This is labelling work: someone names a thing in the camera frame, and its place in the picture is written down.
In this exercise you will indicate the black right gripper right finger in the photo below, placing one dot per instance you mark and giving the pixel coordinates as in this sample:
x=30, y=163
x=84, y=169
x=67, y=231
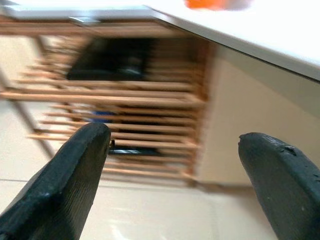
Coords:
x=287, y=190

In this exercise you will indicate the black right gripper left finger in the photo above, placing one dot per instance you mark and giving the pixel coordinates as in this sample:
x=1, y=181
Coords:
x=55, y=195

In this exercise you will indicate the white kitchen island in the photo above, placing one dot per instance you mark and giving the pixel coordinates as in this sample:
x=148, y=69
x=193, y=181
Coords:
x=237, y=112

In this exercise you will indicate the wooden slatted rack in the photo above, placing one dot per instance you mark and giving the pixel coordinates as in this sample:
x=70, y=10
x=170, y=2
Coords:
x=150, y=100

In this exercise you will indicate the black box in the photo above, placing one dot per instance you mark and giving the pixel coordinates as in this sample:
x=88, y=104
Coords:
x=112, y=60

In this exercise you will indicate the orange plate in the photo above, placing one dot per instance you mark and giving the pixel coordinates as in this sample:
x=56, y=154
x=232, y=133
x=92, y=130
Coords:
x=205, y=3

